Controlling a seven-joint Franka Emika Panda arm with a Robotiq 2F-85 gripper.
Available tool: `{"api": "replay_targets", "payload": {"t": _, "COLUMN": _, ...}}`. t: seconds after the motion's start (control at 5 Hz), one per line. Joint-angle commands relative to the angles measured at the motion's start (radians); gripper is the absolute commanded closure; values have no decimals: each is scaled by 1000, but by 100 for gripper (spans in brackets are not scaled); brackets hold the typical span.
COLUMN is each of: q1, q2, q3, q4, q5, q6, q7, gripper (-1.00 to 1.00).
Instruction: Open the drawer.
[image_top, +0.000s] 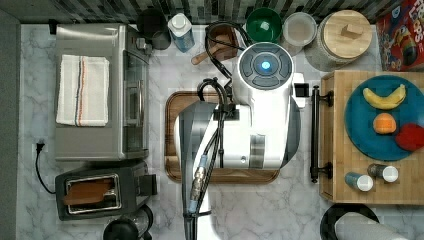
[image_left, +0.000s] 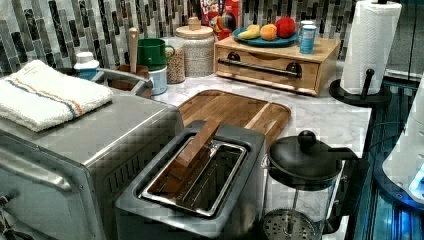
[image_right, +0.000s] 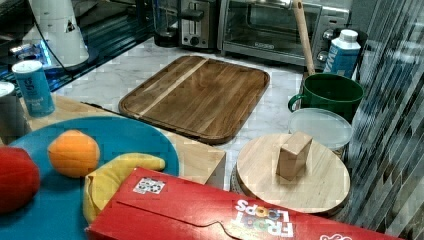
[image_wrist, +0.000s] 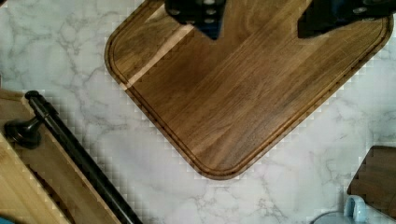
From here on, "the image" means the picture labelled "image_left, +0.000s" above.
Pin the glass jar of grains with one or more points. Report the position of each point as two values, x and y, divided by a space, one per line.
175 66

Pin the black glass french press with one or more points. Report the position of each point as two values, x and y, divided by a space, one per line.
326 183

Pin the orange fruit toy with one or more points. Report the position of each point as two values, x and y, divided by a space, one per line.
268 32

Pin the grey two-slot toaster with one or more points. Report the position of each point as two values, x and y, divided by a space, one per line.
228 201

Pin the metal oven handle bar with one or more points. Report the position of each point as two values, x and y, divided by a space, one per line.
140 84

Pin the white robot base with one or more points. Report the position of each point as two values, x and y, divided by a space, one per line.
404 167

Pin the white striped folded towel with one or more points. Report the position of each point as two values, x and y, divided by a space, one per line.
39 97

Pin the brown wooden utensil holder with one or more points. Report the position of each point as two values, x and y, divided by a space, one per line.
126 84

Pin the teal plate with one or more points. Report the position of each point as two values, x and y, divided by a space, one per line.
260 42

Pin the wooden cutting board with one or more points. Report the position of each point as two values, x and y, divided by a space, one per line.
262 116

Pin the brown toast slice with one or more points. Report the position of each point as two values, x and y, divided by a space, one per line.
170 182

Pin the white paper towel roll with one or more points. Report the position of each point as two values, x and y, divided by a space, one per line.
369 45

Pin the glass jar with wooden lid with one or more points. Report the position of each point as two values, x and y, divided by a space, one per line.
198 43

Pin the blue white can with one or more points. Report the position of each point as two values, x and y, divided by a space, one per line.
307 39

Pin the light blue mug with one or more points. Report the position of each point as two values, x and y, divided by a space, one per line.
159 80

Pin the green mug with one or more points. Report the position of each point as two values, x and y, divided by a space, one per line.
154 53

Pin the black paper towel holder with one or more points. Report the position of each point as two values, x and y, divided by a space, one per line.
363 99

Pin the red cereal box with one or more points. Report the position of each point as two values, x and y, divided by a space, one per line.
221 16

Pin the red apple toy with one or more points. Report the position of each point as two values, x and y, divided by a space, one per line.
286 27

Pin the stainless steel toaster oven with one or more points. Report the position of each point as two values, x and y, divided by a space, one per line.
62 183

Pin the yellow banana toy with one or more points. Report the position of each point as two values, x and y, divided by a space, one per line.
251 32

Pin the white blue bottle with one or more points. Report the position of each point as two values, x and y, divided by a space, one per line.
86 66

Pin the wooden drawer box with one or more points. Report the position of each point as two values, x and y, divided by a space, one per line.
317 68

